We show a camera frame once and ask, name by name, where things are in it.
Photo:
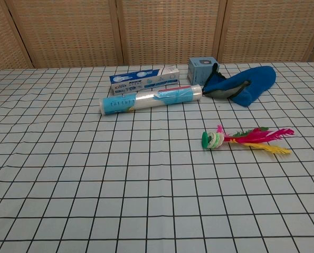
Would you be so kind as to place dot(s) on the pink yellow flower toy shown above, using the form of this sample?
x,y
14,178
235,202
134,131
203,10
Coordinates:
x,y
214,139

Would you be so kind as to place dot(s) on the clear plastic wrap roll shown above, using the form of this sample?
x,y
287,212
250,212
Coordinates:
x,y
146,98

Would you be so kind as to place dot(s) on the white blue toothpaste box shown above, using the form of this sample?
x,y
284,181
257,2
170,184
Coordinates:
x,y
130,81

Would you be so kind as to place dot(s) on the checked white tablecloth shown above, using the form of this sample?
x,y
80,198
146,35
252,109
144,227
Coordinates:
x,y
119,171

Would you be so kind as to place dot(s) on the small light blue box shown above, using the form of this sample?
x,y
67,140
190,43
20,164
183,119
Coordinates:
x,y
199,69

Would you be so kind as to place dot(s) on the blue grey oven mitt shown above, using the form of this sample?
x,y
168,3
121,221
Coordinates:
x,y
254,79

